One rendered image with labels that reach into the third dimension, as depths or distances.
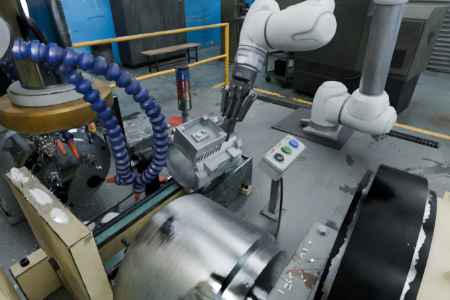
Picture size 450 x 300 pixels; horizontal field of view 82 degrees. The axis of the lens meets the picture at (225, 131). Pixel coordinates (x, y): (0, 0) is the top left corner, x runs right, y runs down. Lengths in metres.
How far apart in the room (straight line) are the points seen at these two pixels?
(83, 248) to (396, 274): 0.44
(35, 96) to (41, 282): 0.52
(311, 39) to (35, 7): 0.55
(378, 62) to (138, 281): 1.14
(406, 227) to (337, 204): 0.87
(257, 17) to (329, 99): 0.73
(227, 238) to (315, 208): 0.65
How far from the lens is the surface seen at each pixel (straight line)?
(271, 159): 0.76
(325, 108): 1.43
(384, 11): 1.22
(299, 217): 0.99
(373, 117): 1.35
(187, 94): 1.14
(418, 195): 0.23
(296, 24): 0.71
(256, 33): 0.80
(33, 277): 0.85
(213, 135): 0.81
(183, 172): 0.92
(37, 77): 0.50
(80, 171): 0.88
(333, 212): 1.04
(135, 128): 1.30
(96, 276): 0.58
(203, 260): 0.41
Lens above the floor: 1.49
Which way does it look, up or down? 28 degrees down
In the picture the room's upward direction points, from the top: straight up
